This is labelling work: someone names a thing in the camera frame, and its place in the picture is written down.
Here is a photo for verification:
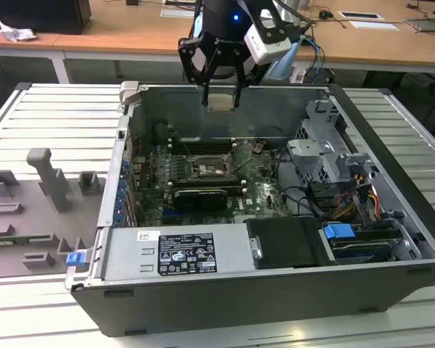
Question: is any grey desk cable panel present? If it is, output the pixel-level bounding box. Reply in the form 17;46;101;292
339;10;381;21
159;6;200;18

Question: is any blue expansion slot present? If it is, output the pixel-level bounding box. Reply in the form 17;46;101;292
162;208;190;224

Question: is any grey parts rack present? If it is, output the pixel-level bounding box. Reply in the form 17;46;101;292
0;147;108;278

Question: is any blue case latch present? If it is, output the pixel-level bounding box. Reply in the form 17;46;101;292
67;252;87;270

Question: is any green motherboard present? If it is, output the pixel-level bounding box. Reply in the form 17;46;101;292
129;137;315;228

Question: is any black cable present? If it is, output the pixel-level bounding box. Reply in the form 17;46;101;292
275;148;326;218

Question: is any grey metal drive cage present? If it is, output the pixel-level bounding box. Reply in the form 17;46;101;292
285;97;380;189

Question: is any grey power supply with label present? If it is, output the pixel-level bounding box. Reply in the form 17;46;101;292
101;223;257;283

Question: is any hard disk in blue carrier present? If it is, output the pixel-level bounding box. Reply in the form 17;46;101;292
321;223;403;265

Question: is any black graphics card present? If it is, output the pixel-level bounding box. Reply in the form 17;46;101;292
173;187;228;212

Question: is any wooden desk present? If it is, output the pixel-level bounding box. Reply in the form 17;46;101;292
0;0;435;86

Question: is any metal CPU socket cover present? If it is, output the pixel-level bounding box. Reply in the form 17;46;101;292
231;141;258;174

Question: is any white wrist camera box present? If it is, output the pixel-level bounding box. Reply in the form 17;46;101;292
244;7;293;67

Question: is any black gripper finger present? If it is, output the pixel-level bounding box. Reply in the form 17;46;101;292
178;35;214;107
231;49;258;110

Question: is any black box on desk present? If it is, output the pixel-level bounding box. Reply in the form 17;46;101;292
0;0;92;34

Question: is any yellow red orange wire bundle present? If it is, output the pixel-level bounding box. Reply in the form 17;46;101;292
335;173;384;222

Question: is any RAM slot with white clips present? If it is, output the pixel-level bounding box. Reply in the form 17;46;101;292
168;144;239;150
168;137;239;144
168;179;248;195

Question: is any blue cable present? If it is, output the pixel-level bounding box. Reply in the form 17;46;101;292
299;36;326;86

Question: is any pale blue plastic object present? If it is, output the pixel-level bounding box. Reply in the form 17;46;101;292
267;42;299;83

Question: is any CPU socket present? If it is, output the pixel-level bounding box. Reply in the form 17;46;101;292
188;154;237;181

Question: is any silver square CPU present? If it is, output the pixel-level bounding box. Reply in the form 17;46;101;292
207;93;236;113

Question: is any black plastic shroud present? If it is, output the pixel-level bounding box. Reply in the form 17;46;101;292
245;216;336;270

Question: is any open dark PC case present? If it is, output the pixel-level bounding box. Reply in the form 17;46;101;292
64;80;435;338

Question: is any crumpled white paper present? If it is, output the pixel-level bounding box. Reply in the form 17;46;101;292
0;20;37;44

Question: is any white paper sheet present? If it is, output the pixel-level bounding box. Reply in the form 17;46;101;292
349;20;399;32

